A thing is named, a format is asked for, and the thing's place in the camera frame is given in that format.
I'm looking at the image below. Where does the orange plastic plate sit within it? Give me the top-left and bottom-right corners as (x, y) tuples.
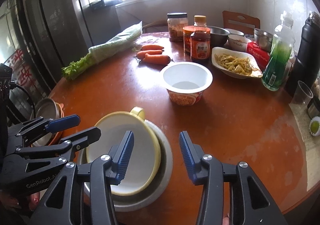
(47, 102), (65, 147)

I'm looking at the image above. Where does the steel pan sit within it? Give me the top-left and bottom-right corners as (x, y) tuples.
(32, 98), (62, 147)

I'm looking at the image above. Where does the yellow enamel bowl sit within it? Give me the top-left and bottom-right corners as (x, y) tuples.
(86, 107), (161, 196)

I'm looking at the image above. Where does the instant noodle paper bowl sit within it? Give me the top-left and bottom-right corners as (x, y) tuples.
(160, 62), (213, 106)

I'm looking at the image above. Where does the right hand thumb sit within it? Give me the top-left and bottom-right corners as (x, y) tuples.
(222, 214), (230, 225)

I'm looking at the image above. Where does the left hand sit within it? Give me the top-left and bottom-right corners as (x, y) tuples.
(28, 192), (40, 211)

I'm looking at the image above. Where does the green fruit in foam net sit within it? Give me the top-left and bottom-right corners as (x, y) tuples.
(309, 117), (320, 137)

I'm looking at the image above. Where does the dark refrigerator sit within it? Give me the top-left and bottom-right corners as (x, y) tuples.
(22, 0), (121, 87)

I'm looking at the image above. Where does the small steel tin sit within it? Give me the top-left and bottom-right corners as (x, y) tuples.
(307, 96), (320, 119)

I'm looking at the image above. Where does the clear plastic cup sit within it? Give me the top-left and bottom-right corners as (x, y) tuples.
(291, 80), (313, 106)

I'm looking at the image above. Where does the middle carrot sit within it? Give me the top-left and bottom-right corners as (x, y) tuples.
(136, 50), (163, 60)

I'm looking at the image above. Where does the carrot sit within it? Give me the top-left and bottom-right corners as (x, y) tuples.
(136, 50), (163, 60)
(142, 54), (171, 65)
(140, 44), (164, 51)

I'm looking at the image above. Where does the celery in plastic bag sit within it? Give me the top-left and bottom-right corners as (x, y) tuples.
(61, 21), (143, 80)

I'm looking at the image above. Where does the front carrot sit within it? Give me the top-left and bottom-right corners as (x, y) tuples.
(142, 54), (171, 65)

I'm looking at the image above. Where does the back carrot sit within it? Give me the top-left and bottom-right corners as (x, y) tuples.
(140, 44), (164, 51)

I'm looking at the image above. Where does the white dish with food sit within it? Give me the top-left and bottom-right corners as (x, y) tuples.
(212, 47), (263, 79)

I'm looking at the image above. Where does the green drink bottle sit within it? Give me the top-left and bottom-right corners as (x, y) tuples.
(261, 10), (295, 91)

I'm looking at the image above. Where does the black thermos flask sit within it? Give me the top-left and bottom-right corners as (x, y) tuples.
(285, 11), (319, 96)

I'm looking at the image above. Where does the red tissue box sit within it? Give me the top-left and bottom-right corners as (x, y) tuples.
(246, 42), (270, 71)

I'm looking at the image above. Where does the white ceramic bowl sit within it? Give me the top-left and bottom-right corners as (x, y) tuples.
(228, 34), (252, 52)

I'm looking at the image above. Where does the clear jar black lid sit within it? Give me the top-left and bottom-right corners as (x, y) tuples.
(167, 12), (189, 42)

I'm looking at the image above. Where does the red sauce jar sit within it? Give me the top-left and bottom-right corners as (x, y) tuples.
(183, 25), (195, 55)

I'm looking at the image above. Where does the steel cup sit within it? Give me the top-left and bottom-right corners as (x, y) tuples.
(254, 28), (273, 53)

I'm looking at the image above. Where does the brown sauce bottle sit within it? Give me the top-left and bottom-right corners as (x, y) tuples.
(190, 15), (210, 64)

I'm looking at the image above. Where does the small steel bowl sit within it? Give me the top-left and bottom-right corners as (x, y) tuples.
(208, 26), (230, 48)

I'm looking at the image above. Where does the wooden chair back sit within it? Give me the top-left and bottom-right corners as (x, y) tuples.
(222, 10), (260, 35)

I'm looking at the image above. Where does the black cable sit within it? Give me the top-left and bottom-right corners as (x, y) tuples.
(10, 84), (37, 121)

